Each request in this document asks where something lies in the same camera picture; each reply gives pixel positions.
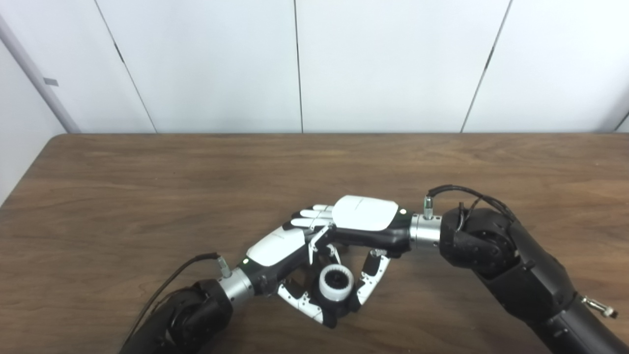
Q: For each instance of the round black plastic part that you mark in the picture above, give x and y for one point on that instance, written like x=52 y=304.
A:
x=339 y=307

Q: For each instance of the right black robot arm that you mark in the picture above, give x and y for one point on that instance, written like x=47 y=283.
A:
x=511 y=260

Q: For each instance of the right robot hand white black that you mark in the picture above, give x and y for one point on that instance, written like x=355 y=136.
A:
x=366 y=214

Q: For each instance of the small gray tag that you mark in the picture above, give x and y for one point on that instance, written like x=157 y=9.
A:
x=50 y=81

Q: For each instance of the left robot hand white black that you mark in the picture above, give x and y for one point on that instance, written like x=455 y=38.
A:
x=275 y=248

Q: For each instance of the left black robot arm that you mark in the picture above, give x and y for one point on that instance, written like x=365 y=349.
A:
x=196 y=314

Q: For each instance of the silver metal connector plug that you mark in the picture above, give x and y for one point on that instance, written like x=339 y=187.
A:
x=599 y=307

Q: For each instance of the gray wall corner post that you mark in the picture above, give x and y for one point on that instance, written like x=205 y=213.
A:
x=34 y=73

